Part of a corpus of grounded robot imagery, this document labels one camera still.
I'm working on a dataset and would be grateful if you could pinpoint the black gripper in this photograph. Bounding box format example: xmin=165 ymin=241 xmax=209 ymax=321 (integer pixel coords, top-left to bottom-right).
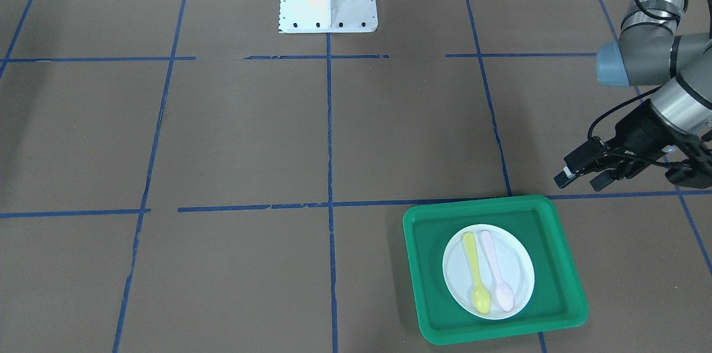
xmin=554 ymin=102 xmax=703 ymax=192

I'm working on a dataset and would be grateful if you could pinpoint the white round plate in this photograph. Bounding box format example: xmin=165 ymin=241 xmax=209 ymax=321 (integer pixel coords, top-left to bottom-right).
xmin=442 ymin=223 xmax=536 ymax=321

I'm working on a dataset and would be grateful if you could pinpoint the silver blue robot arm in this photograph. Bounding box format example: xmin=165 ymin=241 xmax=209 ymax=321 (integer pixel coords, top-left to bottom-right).
xmin=555 ymin=0 xmax=711 ymax=191

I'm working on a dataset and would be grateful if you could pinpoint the green plastic tray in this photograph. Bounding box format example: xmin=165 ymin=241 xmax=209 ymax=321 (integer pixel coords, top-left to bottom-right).
xmin=402 ymin=195 xmax=590 ymax=345

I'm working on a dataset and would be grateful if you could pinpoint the pink plastic spoon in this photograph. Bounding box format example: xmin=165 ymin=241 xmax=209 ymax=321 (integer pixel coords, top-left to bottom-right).
xmin=481 ymin=230 xmax=515 ymax=312

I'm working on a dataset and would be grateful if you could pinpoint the yellow plastic spoon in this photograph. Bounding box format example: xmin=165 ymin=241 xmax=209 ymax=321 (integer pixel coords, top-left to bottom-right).
xmin=461 ymin=232 xmax=491 ymax=315

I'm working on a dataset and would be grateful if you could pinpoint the brown paper table cover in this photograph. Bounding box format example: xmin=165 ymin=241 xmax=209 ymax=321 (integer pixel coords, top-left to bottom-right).
xmin=2 ymin=0 xmax=710 ymax=352

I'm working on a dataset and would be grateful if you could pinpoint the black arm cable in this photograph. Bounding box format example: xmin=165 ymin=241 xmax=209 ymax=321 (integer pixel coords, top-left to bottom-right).
xmin=587 ymin=0 xmax=712 ymax=170

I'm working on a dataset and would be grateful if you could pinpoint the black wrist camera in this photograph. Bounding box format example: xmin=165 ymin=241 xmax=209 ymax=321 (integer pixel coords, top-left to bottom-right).
xmin=665 ymin=133 xmax=711 ymax=190

